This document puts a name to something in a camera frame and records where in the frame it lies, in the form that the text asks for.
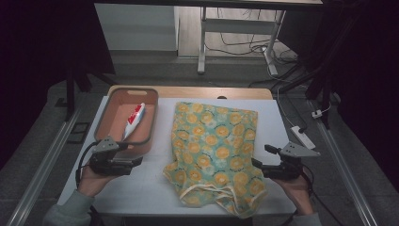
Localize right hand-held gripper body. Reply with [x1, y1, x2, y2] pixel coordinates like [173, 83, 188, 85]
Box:
[262, 140, 321, 181]

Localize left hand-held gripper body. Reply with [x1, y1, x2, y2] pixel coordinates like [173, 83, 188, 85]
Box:
[88, 135, 135, 177]

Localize orange print teal garment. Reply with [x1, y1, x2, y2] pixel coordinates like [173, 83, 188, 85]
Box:
[162, 101, 268, 219]

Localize person's left hand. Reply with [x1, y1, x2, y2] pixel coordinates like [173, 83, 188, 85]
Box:
[77, 166, 117, 198]

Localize person's right hand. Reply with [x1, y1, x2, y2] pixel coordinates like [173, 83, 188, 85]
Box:
[272, 174, 314, 217]

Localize red white toothpaste tube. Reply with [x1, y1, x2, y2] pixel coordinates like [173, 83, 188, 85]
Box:
[121, 102, 147, 141]

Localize white power strip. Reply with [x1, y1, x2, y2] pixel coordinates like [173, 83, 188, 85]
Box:
[290, 125, 317, 151]

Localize black square floor plate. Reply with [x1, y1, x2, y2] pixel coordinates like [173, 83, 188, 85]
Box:
[67, 121, 92, 145]

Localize person's right grey sleeve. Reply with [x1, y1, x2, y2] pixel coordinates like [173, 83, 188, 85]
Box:
[290, 212, 324, 226]

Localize person's grey sleeve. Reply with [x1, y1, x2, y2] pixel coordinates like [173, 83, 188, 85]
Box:
[41, 189, 96, 226]
[290, 212, 324, 226]

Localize person's left grey sleeve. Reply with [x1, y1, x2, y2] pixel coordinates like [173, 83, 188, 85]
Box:
[41, 189, 96, 226]

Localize black metal stand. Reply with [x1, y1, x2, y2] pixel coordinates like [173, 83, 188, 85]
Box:
[278, 0, 365, 130]
[64, 59, 120, 122]

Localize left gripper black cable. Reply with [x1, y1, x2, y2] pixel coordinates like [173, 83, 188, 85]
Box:
[74, 140, 100, 189]

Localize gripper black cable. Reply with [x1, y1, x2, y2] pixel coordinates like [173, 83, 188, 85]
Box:
[74, 140, 100, 189]
[301, 166, 346, 226]

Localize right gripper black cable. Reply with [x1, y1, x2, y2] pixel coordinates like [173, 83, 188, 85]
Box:
[301, 166, 346, 226]

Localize white power cable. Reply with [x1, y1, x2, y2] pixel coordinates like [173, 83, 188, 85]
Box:
[276, 84, 298, 129]

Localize aluminium floor rail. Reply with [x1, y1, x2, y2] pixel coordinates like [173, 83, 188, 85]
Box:
[309, 100, 381, 226]
[6, 106, 83, 226]

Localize tangled floor cables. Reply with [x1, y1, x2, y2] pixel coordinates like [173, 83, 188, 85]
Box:
[205, 8, 299, 65]

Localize white desk frame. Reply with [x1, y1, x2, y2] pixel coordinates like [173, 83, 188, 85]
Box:
[197, 6, 288, 76]

